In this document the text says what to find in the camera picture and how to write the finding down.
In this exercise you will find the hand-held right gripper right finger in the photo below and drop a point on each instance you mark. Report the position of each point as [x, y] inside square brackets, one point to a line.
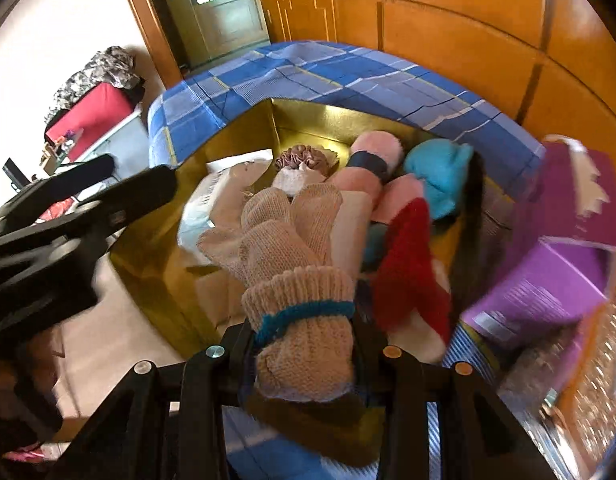
[370, 370]

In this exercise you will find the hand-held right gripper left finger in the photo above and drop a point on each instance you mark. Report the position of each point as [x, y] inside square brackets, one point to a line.
[228, 360]

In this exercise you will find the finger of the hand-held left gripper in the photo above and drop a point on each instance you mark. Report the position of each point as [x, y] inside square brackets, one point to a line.
[83, 172]
[138, 192]

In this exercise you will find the white wipes packet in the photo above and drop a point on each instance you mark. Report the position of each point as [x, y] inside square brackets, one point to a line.
[213, 200]

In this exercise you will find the red white fuzzy sock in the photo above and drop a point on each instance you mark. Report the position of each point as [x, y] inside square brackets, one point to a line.
[408, 260]

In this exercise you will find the beige knit gloves pair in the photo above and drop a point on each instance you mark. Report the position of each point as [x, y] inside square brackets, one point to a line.
[288, 240]

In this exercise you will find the pink brown scrunchie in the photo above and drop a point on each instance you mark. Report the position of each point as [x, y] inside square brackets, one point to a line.
[300, 157]

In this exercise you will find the pink cloth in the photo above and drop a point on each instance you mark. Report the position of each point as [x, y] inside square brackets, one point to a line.
[400, 192]

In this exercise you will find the gold tin box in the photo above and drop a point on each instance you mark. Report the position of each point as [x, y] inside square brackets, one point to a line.
[308, 120]

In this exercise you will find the teal fuzzy cloth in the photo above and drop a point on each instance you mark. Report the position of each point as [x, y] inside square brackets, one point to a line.
[433, 170]

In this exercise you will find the pink towel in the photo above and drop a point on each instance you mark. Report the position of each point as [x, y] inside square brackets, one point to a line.
[373, 142]

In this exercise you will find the white low cabinet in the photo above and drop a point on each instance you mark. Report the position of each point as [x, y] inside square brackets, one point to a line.
[113, 135]

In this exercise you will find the red suitcase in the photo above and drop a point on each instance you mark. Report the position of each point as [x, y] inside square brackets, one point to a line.
[98, 110]

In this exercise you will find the camouflage jacket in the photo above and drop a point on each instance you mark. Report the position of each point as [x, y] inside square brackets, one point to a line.
[103, 65]

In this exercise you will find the purple cardboard box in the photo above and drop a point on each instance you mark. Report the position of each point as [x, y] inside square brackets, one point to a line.
[528, 285]

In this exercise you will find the wooden door with glass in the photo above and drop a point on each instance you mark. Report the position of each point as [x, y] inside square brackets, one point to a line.
[223, 20]

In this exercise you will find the gold embossed tissue box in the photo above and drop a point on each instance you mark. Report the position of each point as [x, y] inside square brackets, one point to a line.
[588, 385]

